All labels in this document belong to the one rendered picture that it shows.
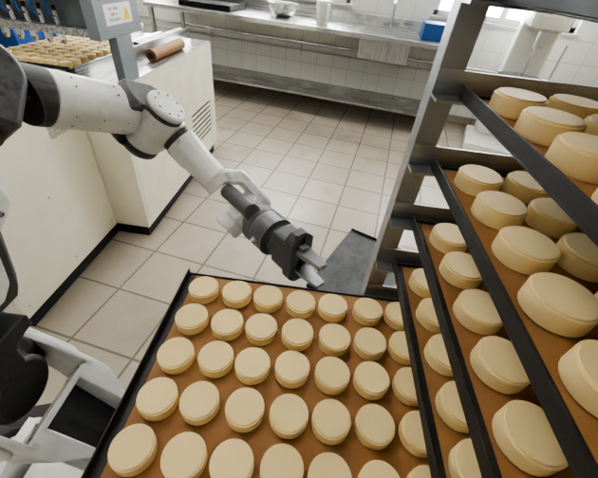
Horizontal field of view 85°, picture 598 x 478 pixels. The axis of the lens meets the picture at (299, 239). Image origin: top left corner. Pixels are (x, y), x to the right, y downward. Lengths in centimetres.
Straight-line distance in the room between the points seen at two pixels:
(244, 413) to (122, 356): 120
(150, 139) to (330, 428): 60
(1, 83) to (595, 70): 481
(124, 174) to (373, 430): 170
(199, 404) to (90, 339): 129
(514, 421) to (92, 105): 69
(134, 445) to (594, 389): 43
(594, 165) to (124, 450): 51
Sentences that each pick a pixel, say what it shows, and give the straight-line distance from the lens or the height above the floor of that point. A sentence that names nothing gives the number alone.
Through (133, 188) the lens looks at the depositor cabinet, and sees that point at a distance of 194.
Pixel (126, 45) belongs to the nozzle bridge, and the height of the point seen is 98.
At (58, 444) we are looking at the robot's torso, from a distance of 71.
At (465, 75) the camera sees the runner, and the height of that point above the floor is 124.
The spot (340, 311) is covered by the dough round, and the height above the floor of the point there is 88.
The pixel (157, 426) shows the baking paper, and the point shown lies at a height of 86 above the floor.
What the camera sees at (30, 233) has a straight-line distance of 169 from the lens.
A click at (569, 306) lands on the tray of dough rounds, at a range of 31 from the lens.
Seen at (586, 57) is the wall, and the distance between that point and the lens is 482.
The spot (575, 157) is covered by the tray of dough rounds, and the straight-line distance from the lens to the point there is 30.
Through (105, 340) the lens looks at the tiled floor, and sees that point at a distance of 170.
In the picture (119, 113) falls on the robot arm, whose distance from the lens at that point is 70.
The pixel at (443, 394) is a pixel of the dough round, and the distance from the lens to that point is 43.
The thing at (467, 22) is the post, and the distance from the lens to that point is 44.
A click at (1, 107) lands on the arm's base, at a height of 115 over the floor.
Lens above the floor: 132
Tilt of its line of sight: 40 degrees down
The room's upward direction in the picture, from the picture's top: 7 degrees clockwise
